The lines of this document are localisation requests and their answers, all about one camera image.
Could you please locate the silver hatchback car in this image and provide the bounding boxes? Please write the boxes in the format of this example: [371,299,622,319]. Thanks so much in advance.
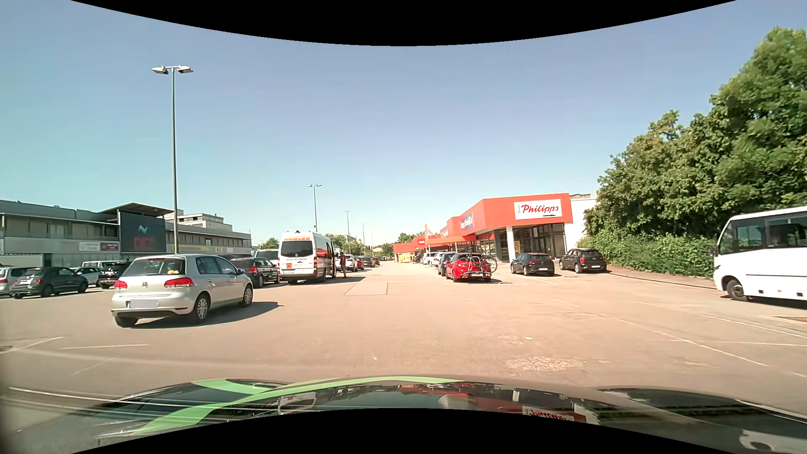
[111,253,255,329]

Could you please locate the dark grey parked car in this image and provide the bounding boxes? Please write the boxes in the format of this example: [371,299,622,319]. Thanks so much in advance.
[9,267,90,300]

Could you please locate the green hedge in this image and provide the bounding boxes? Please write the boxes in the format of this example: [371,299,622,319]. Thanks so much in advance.
[577,230,717,278]

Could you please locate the red and white shop building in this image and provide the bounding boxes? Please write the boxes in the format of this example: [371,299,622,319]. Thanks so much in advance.
[393,193,597,264]

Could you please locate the grey asphalt car park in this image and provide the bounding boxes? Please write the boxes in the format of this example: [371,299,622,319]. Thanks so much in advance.
[0,260,807,436]

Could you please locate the black parked car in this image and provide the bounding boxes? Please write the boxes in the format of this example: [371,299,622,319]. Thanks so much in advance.
[229,257,280,289]

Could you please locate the grey office building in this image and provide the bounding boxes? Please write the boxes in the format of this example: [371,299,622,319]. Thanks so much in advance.
[0,199,253,268]

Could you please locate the white minibus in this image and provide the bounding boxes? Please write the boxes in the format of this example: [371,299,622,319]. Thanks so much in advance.
[713,206,807,303]

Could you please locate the row of parked cars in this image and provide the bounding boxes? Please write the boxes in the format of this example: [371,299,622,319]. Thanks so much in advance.
[334,253,395,272]
[413,251,458,276]
[0,260,133,298]

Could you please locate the dark small car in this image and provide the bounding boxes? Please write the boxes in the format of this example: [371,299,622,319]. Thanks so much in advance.
[559,248,607,275]

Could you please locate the dark billboard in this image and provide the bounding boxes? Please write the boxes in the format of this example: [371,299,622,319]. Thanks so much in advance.
[119,211,167,255]

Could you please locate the red car with bicycle rack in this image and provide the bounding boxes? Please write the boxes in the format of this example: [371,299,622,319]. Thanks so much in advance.
[445,253,499,283]

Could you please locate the dark hatchback car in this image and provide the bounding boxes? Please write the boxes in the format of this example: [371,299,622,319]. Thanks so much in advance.
[510,253,556,277]

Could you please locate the tall double lamp post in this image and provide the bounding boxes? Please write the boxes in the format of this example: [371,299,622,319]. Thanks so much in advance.
[152,64,194,256]

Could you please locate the row of trees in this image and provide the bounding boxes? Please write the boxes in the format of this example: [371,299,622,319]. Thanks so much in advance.
[583,26,807,253]

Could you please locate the white van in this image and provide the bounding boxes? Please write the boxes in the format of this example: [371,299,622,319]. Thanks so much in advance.
[278,230,338,285]

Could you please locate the car's own bonnet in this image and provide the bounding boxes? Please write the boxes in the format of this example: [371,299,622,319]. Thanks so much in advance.
[0,376,807,454]

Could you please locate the road markings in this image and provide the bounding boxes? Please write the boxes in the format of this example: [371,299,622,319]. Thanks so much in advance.
[0,296,807,404]

